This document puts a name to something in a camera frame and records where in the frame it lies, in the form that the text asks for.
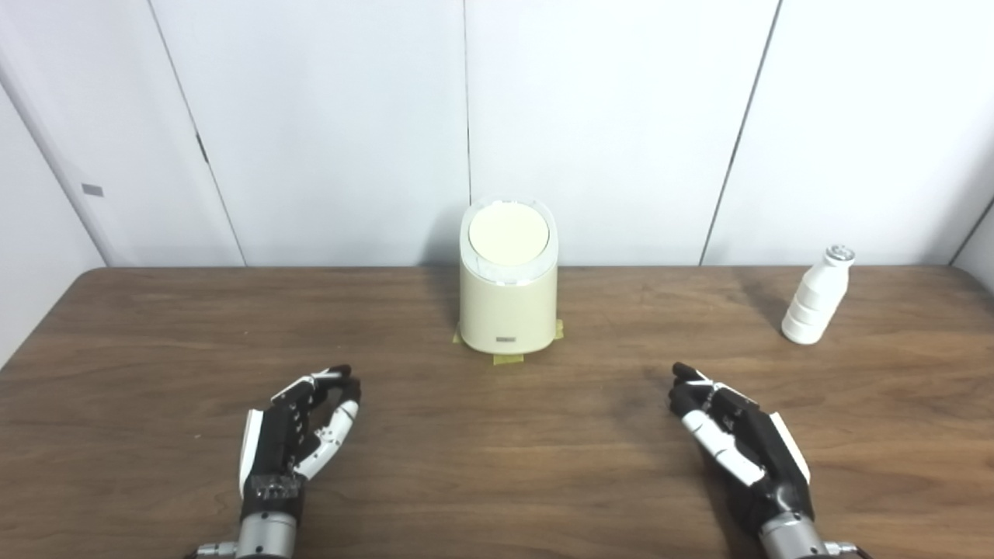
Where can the small white plastic bottle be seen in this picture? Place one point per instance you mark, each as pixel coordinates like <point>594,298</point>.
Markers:
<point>811,299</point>

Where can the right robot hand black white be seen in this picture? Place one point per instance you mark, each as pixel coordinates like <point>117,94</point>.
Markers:
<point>765,458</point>

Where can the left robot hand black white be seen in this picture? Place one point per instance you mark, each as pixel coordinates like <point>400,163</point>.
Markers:
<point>272,442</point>

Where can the round cream bin lid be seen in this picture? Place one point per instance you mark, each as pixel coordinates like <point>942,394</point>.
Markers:
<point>509,233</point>

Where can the cream-colored bin body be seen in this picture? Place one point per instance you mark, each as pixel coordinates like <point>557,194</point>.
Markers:
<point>506,310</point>

